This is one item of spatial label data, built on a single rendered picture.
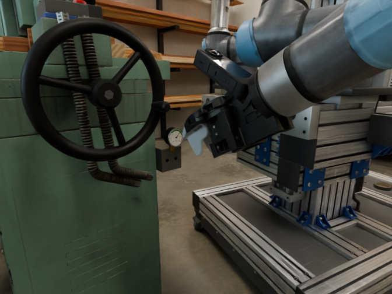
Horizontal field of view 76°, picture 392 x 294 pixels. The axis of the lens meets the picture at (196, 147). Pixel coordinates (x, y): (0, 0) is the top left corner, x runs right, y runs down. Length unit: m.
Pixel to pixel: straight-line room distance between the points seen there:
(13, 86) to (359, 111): 0.91
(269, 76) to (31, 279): 0.78
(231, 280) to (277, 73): 1.04
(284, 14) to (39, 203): 0.69
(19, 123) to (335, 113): 0.81
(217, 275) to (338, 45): 1.11
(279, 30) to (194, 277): 1.06
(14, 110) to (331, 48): 0.64
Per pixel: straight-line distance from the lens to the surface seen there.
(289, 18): 0.41
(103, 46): 0.66
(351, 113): 0.85
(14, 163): 0.73
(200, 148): 0.42
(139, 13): 3.11
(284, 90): 0.30
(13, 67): 0.71
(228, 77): 0.36
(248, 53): 0.43
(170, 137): 0.80
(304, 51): 0.29
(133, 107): 0.79
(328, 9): 0.40
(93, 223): 0.84
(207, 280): 1.23
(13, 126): 0.72
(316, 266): 1.05
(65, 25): 0.54
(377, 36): 0.27
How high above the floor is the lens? 0.84
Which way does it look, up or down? 15 degrees down
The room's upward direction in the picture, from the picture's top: straight up
